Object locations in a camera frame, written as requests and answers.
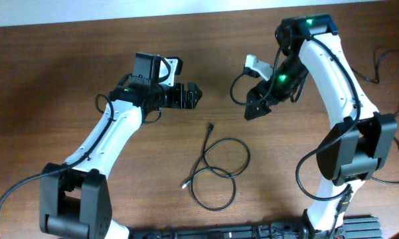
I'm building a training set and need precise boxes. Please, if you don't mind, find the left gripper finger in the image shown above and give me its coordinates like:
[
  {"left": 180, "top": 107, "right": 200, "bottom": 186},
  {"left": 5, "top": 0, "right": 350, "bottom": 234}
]
[
  {"left": 185, "top": 94, "right": 202, "bottom": 109},
  {"left": 186, "top": 82, "right": 202, "bottom": 97}
]

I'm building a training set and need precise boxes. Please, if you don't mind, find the black USB cable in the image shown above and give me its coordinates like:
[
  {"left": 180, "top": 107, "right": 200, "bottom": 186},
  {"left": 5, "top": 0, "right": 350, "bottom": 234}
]
[
  {"left": 350, "top": 48, "right": 399, "bottom": 185},
  {"left": 181, "top": 123, "right": 252, "bottom": 212}
]

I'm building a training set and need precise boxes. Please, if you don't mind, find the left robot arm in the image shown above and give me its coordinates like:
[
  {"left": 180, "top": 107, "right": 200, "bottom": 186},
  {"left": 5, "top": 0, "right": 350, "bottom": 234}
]
[{"left": 39, "top": 52, "right": 202, "bottom": 239}]

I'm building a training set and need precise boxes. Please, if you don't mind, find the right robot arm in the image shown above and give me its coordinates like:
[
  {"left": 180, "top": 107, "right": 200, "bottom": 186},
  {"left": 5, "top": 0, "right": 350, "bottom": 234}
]
[{"left": 243, "top": 14, "right": 397, "bottom": 238}]

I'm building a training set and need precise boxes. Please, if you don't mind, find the left camera black cable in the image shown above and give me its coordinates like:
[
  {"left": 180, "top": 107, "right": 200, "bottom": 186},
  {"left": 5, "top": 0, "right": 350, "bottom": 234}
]
[{"left": 0, "top": 56, "right": 173, "bottom": 239}]

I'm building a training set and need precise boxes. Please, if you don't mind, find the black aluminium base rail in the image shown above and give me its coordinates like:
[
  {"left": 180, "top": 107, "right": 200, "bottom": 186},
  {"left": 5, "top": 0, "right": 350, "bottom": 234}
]
[{"left": 129, "top": 216, "right": 382, "bottom": 239}]

